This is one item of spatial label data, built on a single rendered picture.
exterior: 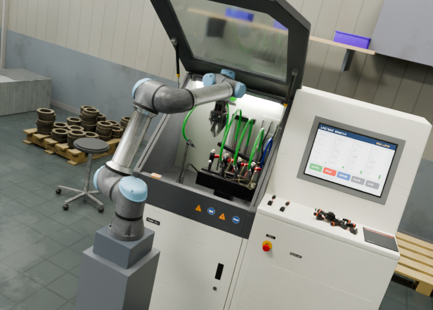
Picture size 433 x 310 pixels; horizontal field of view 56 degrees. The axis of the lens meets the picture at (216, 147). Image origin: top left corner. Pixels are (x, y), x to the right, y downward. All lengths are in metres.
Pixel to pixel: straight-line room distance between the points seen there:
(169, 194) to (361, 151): 1.04
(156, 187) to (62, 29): 4.50
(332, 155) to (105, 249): 1.23
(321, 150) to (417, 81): 2.49
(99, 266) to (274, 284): 0.93
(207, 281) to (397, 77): 3.05
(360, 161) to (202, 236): 0.92
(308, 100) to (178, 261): 1.14
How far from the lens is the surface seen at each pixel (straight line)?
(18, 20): 7.06
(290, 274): 2.20
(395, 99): 4.60
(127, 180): 1.71
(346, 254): 2.12
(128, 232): 1.74
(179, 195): 2.18
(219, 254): 2.24
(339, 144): 2.24
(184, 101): 1.67
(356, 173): 2.25
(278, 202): 2.20
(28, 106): 6.17
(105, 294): 1.85
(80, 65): 6.21
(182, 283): 2.42
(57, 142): 4.79
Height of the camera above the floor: 1.85
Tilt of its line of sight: 18 degrees down
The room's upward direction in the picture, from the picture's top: 13 degrees clockwise
